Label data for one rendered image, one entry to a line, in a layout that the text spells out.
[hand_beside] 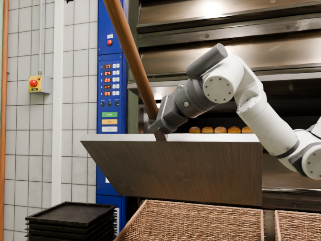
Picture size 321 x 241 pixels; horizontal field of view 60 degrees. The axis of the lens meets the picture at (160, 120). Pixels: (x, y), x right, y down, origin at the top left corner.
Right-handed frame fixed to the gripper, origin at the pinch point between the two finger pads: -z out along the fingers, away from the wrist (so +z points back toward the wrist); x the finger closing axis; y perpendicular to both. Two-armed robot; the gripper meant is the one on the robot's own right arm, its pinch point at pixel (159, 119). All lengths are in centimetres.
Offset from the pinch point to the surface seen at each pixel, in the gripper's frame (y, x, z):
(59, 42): 34, 75, -73
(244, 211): -67, 7, -22
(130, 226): -33, -8, -56
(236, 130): -103, 95, -57
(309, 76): -46, 43, 23
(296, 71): -42, 45, 20
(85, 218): -15, -11, -62
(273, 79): -38, 43, 13
